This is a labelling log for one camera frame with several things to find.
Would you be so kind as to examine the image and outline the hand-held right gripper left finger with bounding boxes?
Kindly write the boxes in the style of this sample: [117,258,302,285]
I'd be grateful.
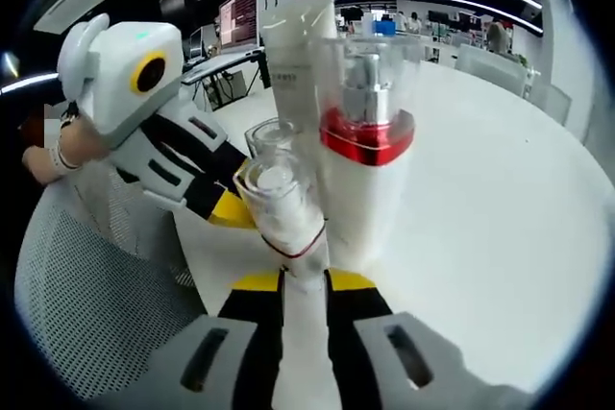
[143,269,288,410]

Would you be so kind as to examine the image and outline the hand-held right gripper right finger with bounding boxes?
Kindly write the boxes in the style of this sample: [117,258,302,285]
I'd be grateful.
[324,269,477,410]

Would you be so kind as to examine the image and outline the white skincare tube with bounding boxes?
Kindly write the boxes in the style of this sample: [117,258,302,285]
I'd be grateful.
[258,0,340,143]

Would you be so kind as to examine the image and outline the red collar skincare bottle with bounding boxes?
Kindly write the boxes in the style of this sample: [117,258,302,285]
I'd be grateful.
[310,36,425,268]

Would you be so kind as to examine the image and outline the person's left hand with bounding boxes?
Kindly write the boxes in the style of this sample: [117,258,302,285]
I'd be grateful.
[71,114,114,166]

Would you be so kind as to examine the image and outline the white stand desk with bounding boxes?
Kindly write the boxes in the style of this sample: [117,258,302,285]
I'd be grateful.
[181,44,269,112]

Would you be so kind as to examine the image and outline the small monitor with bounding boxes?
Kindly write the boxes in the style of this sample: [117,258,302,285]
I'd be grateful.
[184,27,207,64]

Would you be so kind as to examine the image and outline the white wristwatch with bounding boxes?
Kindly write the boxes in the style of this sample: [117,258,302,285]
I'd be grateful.
[53,109,83,173]

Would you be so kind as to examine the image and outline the computer monitor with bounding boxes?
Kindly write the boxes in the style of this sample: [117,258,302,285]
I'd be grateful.
[217,0,261,52]

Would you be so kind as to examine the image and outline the white mesh chair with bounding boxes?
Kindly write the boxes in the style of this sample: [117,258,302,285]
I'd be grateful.
[15,173,228,402]

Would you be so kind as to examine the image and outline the white counter cabinets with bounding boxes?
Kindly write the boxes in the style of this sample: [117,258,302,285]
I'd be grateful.
[335,20,486,65]

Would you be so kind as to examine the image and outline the white office chair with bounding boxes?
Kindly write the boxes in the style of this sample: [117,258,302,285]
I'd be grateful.
[454,42,530,100]

